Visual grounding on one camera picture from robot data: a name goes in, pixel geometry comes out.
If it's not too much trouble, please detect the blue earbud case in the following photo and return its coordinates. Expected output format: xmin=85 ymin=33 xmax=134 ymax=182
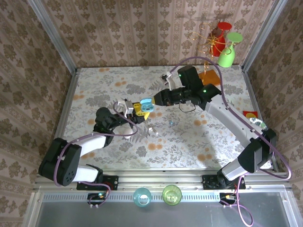
xmin=139 ymin=98 xmax=156 ymax=113

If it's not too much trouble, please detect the orange wooden stand base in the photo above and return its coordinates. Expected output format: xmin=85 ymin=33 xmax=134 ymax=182
xmin=198 ymin=70 xmax=221 ymax=86

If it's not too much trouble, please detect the floral patterned table cover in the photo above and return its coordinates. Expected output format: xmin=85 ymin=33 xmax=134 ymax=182
xmin=58 ymin=65 xmax=273 ymax=170

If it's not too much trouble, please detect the green plastic wine glass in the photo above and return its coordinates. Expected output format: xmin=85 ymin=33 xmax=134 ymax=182
xmin=217 ymin=32 xmax=244 ymax=69

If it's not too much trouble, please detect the red plastic wine glass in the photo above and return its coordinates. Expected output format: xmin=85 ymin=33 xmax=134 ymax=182
xmin=209 ymin=21 xmax=233 ymax=57

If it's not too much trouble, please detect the red packet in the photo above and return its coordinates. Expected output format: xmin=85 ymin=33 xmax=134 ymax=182
xmin=243 ymin=110 xmax=258 ymax=120

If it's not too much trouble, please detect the leaf pattern bowl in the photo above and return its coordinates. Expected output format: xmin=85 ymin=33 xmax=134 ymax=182
xmin=248 ymin=117 xmax=268 ymax=131

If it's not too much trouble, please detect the blue translucent cup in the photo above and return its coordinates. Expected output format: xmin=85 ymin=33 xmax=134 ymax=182
xmin=132 ymin=187 xmax=152 ymax=208

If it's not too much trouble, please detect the small black controller board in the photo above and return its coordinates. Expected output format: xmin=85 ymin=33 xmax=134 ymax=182
xmin=87 ymin=192 xmax=111 ymax=205
xmin=219 ymin=192 xmax=239 ymax=205

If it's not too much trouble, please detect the green translucent cup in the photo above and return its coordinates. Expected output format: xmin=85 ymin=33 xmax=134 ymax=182
xmin=162 ymin=184 xmax=183 ymax=206

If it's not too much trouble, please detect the grey metal shelf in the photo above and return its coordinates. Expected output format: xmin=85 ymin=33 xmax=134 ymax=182
xmin=22 ymin=191 xmax=303 ymax=227

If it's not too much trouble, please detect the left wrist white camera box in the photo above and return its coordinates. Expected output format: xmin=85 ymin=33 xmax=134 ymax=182
xmin=116 ymin=99 xmax=134 ymax=115

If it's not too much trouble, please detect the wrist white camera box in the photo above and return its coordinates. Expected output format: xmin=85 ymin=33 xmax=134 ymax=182
xmin=160 ymin=70 xmax=177 ymax=90
xmin=116 ymin=99 xmax=134 ymax=115

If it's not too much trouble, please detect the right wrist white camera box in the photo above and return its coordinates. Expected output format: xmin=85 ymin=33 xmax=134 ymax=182
xmin=160 ymin=70 xmax=177 ymax=90

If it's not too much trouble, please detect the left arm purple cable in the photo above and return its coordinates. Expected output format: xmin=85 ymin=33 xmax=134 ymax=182
xmin=53 ymin=101 xmax=139 ymax=209

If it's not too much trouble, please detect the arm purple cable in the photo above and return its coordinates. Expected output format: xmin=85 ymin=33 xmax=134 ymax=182
xmin=53 ymin=101 xmax=139 ymax=209
xmin=170 ymin=56 xmax=293 ymax=227

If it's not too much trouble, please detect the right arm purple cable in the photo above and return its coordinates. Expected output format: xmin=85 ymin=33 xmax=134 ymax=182
xmin=170 ymin=56 xmax=293 ymax=227

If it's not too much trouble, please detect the thin black cable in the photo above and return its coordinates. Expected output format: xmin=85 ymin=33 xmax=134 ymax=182
xmin=178 ymin=103 xmax=196 ymax=113

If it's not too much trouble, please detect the aluminium side rail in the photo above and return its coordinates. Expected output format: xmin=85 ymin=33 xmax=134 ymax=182
xmin=241 ymin=65 xmax=281 ymax=172
xmin=35 ymin=68 xmax=80 ymax=177

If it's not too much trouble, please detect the gold wire glass rack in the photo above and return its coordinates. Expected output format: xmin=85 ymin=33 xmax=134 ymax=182
xmin=188 ymin=22 xmax=228 ymax=83

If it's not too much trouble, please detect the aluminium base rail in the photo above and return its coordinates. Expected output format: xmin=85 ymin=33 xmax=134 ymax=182
xmin=33 ymin=169 xmax=291 ymax=192

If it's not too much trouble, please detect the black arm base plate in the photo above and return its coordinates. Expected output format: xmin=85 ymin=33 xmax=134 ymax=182
xmin=76 ymin=175 xmax=119 ymax=191
xmin=202 ymin=174 xmax=246 ymax=190

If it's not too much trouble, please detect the aluminium frame post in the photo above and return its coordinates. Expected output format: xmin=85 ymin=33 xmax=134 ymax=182
xmin=26 ymin=0 xmax=79 ymax=71
xmin=241 ymin=0 xmax=289 ymax=70

